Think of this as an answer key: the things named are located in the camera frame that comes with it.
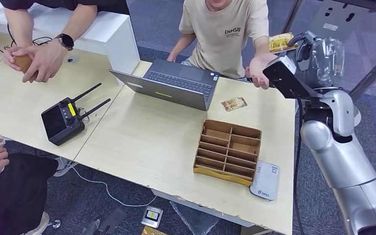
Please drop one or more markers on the person's right hand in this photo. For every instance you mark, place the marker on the person's right hand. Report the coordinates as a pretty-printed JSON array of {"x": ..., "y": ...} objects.
[{"x": 9, "y": 58}]

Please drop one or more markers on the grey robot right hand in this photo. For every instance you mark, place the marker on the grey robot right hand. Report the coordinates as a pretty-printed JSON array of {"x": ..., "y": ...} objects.
[{"x": 324, "y": 61}]

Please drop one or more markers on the person's left hand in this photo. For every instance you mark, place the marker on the person's left hand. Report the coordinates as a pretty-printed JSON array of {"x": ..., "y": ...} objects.
[
  {"x": 259, "y": 69},
  {"x": 47, "y": 60}
]

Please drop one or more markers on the small brown wooden piece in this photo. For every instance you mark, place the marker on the small brown wooden piece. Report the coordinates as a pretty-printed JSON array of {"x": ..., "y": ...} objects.
[{"x": 22, "y": 63}]

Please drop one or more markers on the stack of patterned cards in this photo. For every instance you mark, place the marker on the stack of patterned cards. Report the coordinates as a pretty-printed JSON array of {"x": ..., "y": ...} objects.
[{"x": 234, "y": 104}]

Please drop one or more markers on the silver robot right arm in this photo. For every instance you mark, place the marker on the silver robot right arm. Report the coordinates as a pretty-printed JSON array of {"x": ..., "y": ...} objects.
[{"x": 343, "y": 159}]

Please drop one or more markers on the person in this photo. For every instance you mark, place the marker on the person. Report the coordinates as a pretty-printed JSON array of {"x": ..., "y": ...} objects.
[
  {"x": 223, "y": 39},
  {"x": 13, "y": 194},
  {"x": 77, "y": 22}
]

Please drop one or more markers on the wooden card organizer box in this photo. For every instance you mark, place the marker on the wooden card organizer box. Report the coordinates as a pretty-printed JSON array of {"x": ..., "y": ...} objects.
[{"x": 228, "y": 152}]

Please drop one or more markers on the white card reader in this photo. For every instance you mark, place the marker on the white card reader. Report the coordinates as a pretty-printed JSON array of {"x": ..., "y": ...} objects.
[{"x": 265, "y": 181}]

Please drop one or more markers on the black wristwatch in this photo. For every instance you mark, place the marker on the black wristwatch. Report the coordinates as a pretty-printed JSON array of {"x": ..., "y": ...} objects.
[{"x": 66, "y": 41}]

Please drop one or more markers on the chrome stanchion with silver base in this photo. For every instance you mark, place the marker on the chrome stanchion with silver base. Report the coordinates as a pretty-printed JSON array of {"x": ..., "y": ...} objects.
[{"x": 373, "y": 73}]

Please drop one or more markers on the grey metal board with holes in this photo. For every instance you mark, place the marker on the grey metal board with holes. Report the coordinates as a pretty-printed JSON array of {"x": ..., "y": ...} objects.
[{"x": 363, "y": 26}]

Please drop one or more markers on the chrome stanchion with black base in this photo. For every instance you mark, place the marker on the chrome stanchion with black base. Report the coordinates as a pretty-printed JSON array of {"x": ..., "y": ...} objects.
[{"x": 291, "y": 14}]

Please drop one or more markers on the black remote controller with antennas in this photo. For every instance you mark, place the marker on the black remote controller with antennas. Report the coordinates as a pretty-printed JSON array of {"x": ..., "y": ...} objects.
[{"x": 61, "y": 123}]

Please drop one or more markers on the white shoe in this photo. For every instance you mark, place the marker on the white shoe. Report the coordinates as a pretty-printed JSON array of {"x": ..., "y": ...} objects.
[{"x": 63, "y": 167}]

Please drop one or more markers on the white cabinet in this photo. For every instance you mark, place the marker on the white cabinet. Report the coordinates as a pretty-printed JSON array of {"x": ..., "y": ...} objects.
[{"x": 120, "y": 42}]

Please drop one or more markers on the grey laptop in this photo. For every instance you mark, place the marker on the grey laptop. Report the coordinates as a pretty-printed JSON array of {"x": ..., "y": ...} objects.
[{"x": 175, "y": 87}]

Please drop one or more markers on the small metal fitting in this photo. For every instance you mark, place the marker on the small metal fitting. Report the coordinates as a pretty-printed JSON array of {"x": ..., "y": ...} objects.
[{"x": 56, "y": 224}]

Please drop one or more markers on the white desk beam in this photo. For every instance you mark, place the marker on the white desk beam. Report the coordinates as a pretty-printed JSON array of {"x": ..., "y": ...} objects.
[{"x": 201, "y": 209}]

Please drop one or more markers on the plastic wrapped desk foot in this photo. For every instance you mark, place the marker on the plastic wrapped desk foot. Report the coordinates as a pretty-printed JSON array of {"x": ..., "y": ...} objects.
[{"x": 194, "y": 220}]

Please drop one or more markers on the metal floor socket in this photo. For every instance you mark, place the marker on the metal floor socket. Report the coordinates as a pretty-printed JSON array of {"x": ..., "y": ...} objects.
[{"x": 152, "y": 216}]

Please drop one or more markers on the yellow patterned object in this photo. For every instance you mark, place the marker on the yellow patterned object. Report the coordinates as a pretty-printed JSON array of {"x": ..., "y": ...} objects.
[{"x": 150, "y": 231}]

